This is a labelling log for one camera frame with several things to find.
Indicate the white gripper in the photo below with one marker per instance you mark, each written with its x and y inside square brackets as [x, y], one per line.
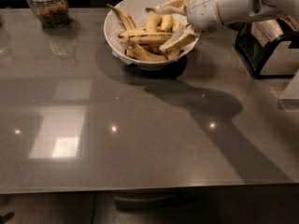
[202, 10]

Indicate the curved top banana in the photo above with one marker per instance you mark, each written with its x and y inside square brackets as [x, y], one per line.
[166, 20]

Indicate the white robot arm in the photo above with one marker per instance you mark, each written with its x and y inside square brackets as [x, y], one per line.
[233, 11]

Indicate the small right banana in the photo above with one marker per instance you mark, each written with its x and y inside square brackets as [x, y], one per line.
[176, 24]

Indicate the short middle banana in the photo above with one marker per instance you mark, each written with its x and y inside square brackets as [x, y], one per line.
[153, 20]

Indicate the long front yellow banana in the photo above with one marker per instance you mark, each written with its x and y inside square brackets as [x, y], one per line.
[144, 38]

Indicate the white bowl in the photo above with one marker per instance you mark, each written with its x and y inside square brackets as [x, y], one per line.
[172, 55]

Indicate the upright left banana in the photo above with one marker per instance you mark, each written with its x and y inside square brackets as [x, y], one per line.
[124, 16]

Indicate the lower front banana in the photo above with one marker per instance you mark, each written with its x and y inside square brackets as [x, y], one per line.
[145, 56]

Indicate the glass jar with granola left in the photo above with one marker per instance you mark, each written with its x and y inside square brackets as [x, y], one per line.
[50, 13]

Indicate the black wire rack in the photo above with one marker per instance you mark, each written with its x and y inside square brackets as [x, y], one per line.
[270, 49]

